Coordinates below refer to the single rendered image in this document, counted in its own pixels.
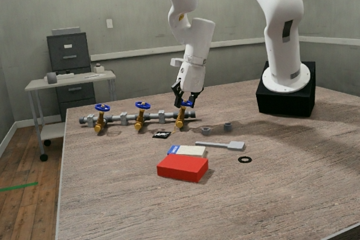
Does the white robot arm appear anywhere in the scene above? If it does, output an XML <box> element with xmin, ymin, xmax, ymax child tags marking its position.
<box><xmin>168</xmin><ymin>0</ymin><xmax>310</xmax><ymax>93</ymax></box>

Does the grey and white pipe manifold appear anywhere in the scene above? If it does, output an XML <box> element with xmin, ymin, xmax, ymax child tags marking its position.
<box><xmin>79</xmin><ymin>99</ymin><xmax>196</xmax><ymax>132</ymax></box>

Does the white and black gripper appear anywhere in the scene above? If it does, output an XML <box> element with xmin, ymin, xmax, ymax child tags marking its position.
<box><xmin>171</xmin><ymin>61</ymin><xmax>205</xmax><ymax>108</ymax></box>

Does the black tag with gold chain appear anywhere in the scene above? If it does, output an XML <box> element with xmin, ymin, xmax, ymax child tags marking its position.
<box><xmin>152</xmin><ymin>128</ymin><xmax>176</xmax><ymax>138</ymax></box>

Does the red block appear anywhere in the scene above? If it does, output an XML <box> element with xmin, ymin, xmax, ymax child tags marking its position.
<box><xmin>156</xmin><ymin>154</ymin><xmax>208</xmax><ymax>183</ymax></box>

